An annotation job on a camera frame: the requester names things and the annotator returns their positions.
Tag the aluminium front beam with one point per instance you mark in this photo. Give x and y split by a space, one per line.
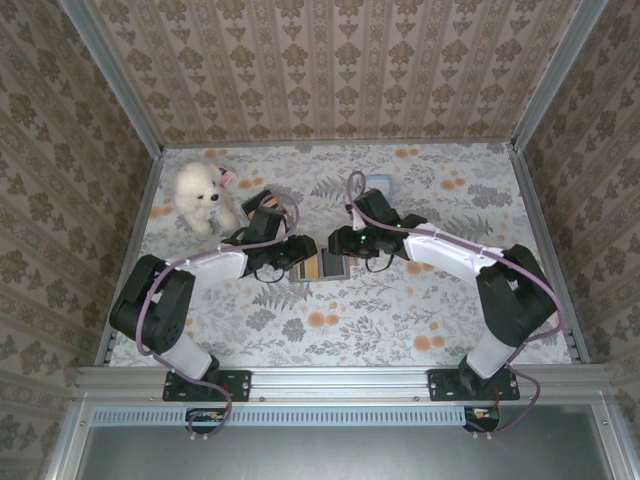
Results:
340 382

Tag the aluminium left corner post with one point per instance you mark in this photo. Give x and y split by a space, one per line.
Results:
122 82

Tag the grey metal cabinet top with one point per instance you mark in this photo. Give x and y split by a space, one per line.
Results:
325 455

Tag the aluminium corner post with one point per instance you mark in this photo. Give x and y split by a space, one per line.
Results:
544 75
122 82

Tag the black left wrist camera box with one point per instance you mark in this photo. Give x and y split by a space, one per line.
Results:
265 225

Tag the white plush bear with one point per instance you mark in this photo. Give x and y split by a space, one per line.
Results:
192 195

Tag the aluminium right corner post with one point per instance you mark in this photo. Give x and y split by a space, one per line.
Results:
544 75

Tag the aluminium left side rail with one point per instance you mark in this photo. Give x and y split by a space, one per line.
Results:
142 215

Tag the aluminium right side rail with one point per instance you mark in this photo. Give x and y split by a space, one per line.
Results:
547 250

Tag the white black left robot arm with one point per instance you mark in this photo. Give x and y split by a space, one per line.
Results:
220 270

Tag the aluminium rail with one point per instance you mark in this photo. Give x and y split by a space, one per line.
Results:
142 215
547 250

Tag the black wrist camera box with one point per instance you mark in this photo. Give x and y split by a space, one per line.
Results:
265 225
375 205

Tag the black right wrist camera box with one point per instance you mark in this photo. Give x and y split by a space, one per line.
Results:
375 205

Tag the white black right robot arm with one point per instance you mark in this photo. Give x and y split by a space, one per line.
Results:
440 255

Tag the brown striped card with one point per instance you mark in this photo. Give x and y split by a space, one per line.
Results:
307 267

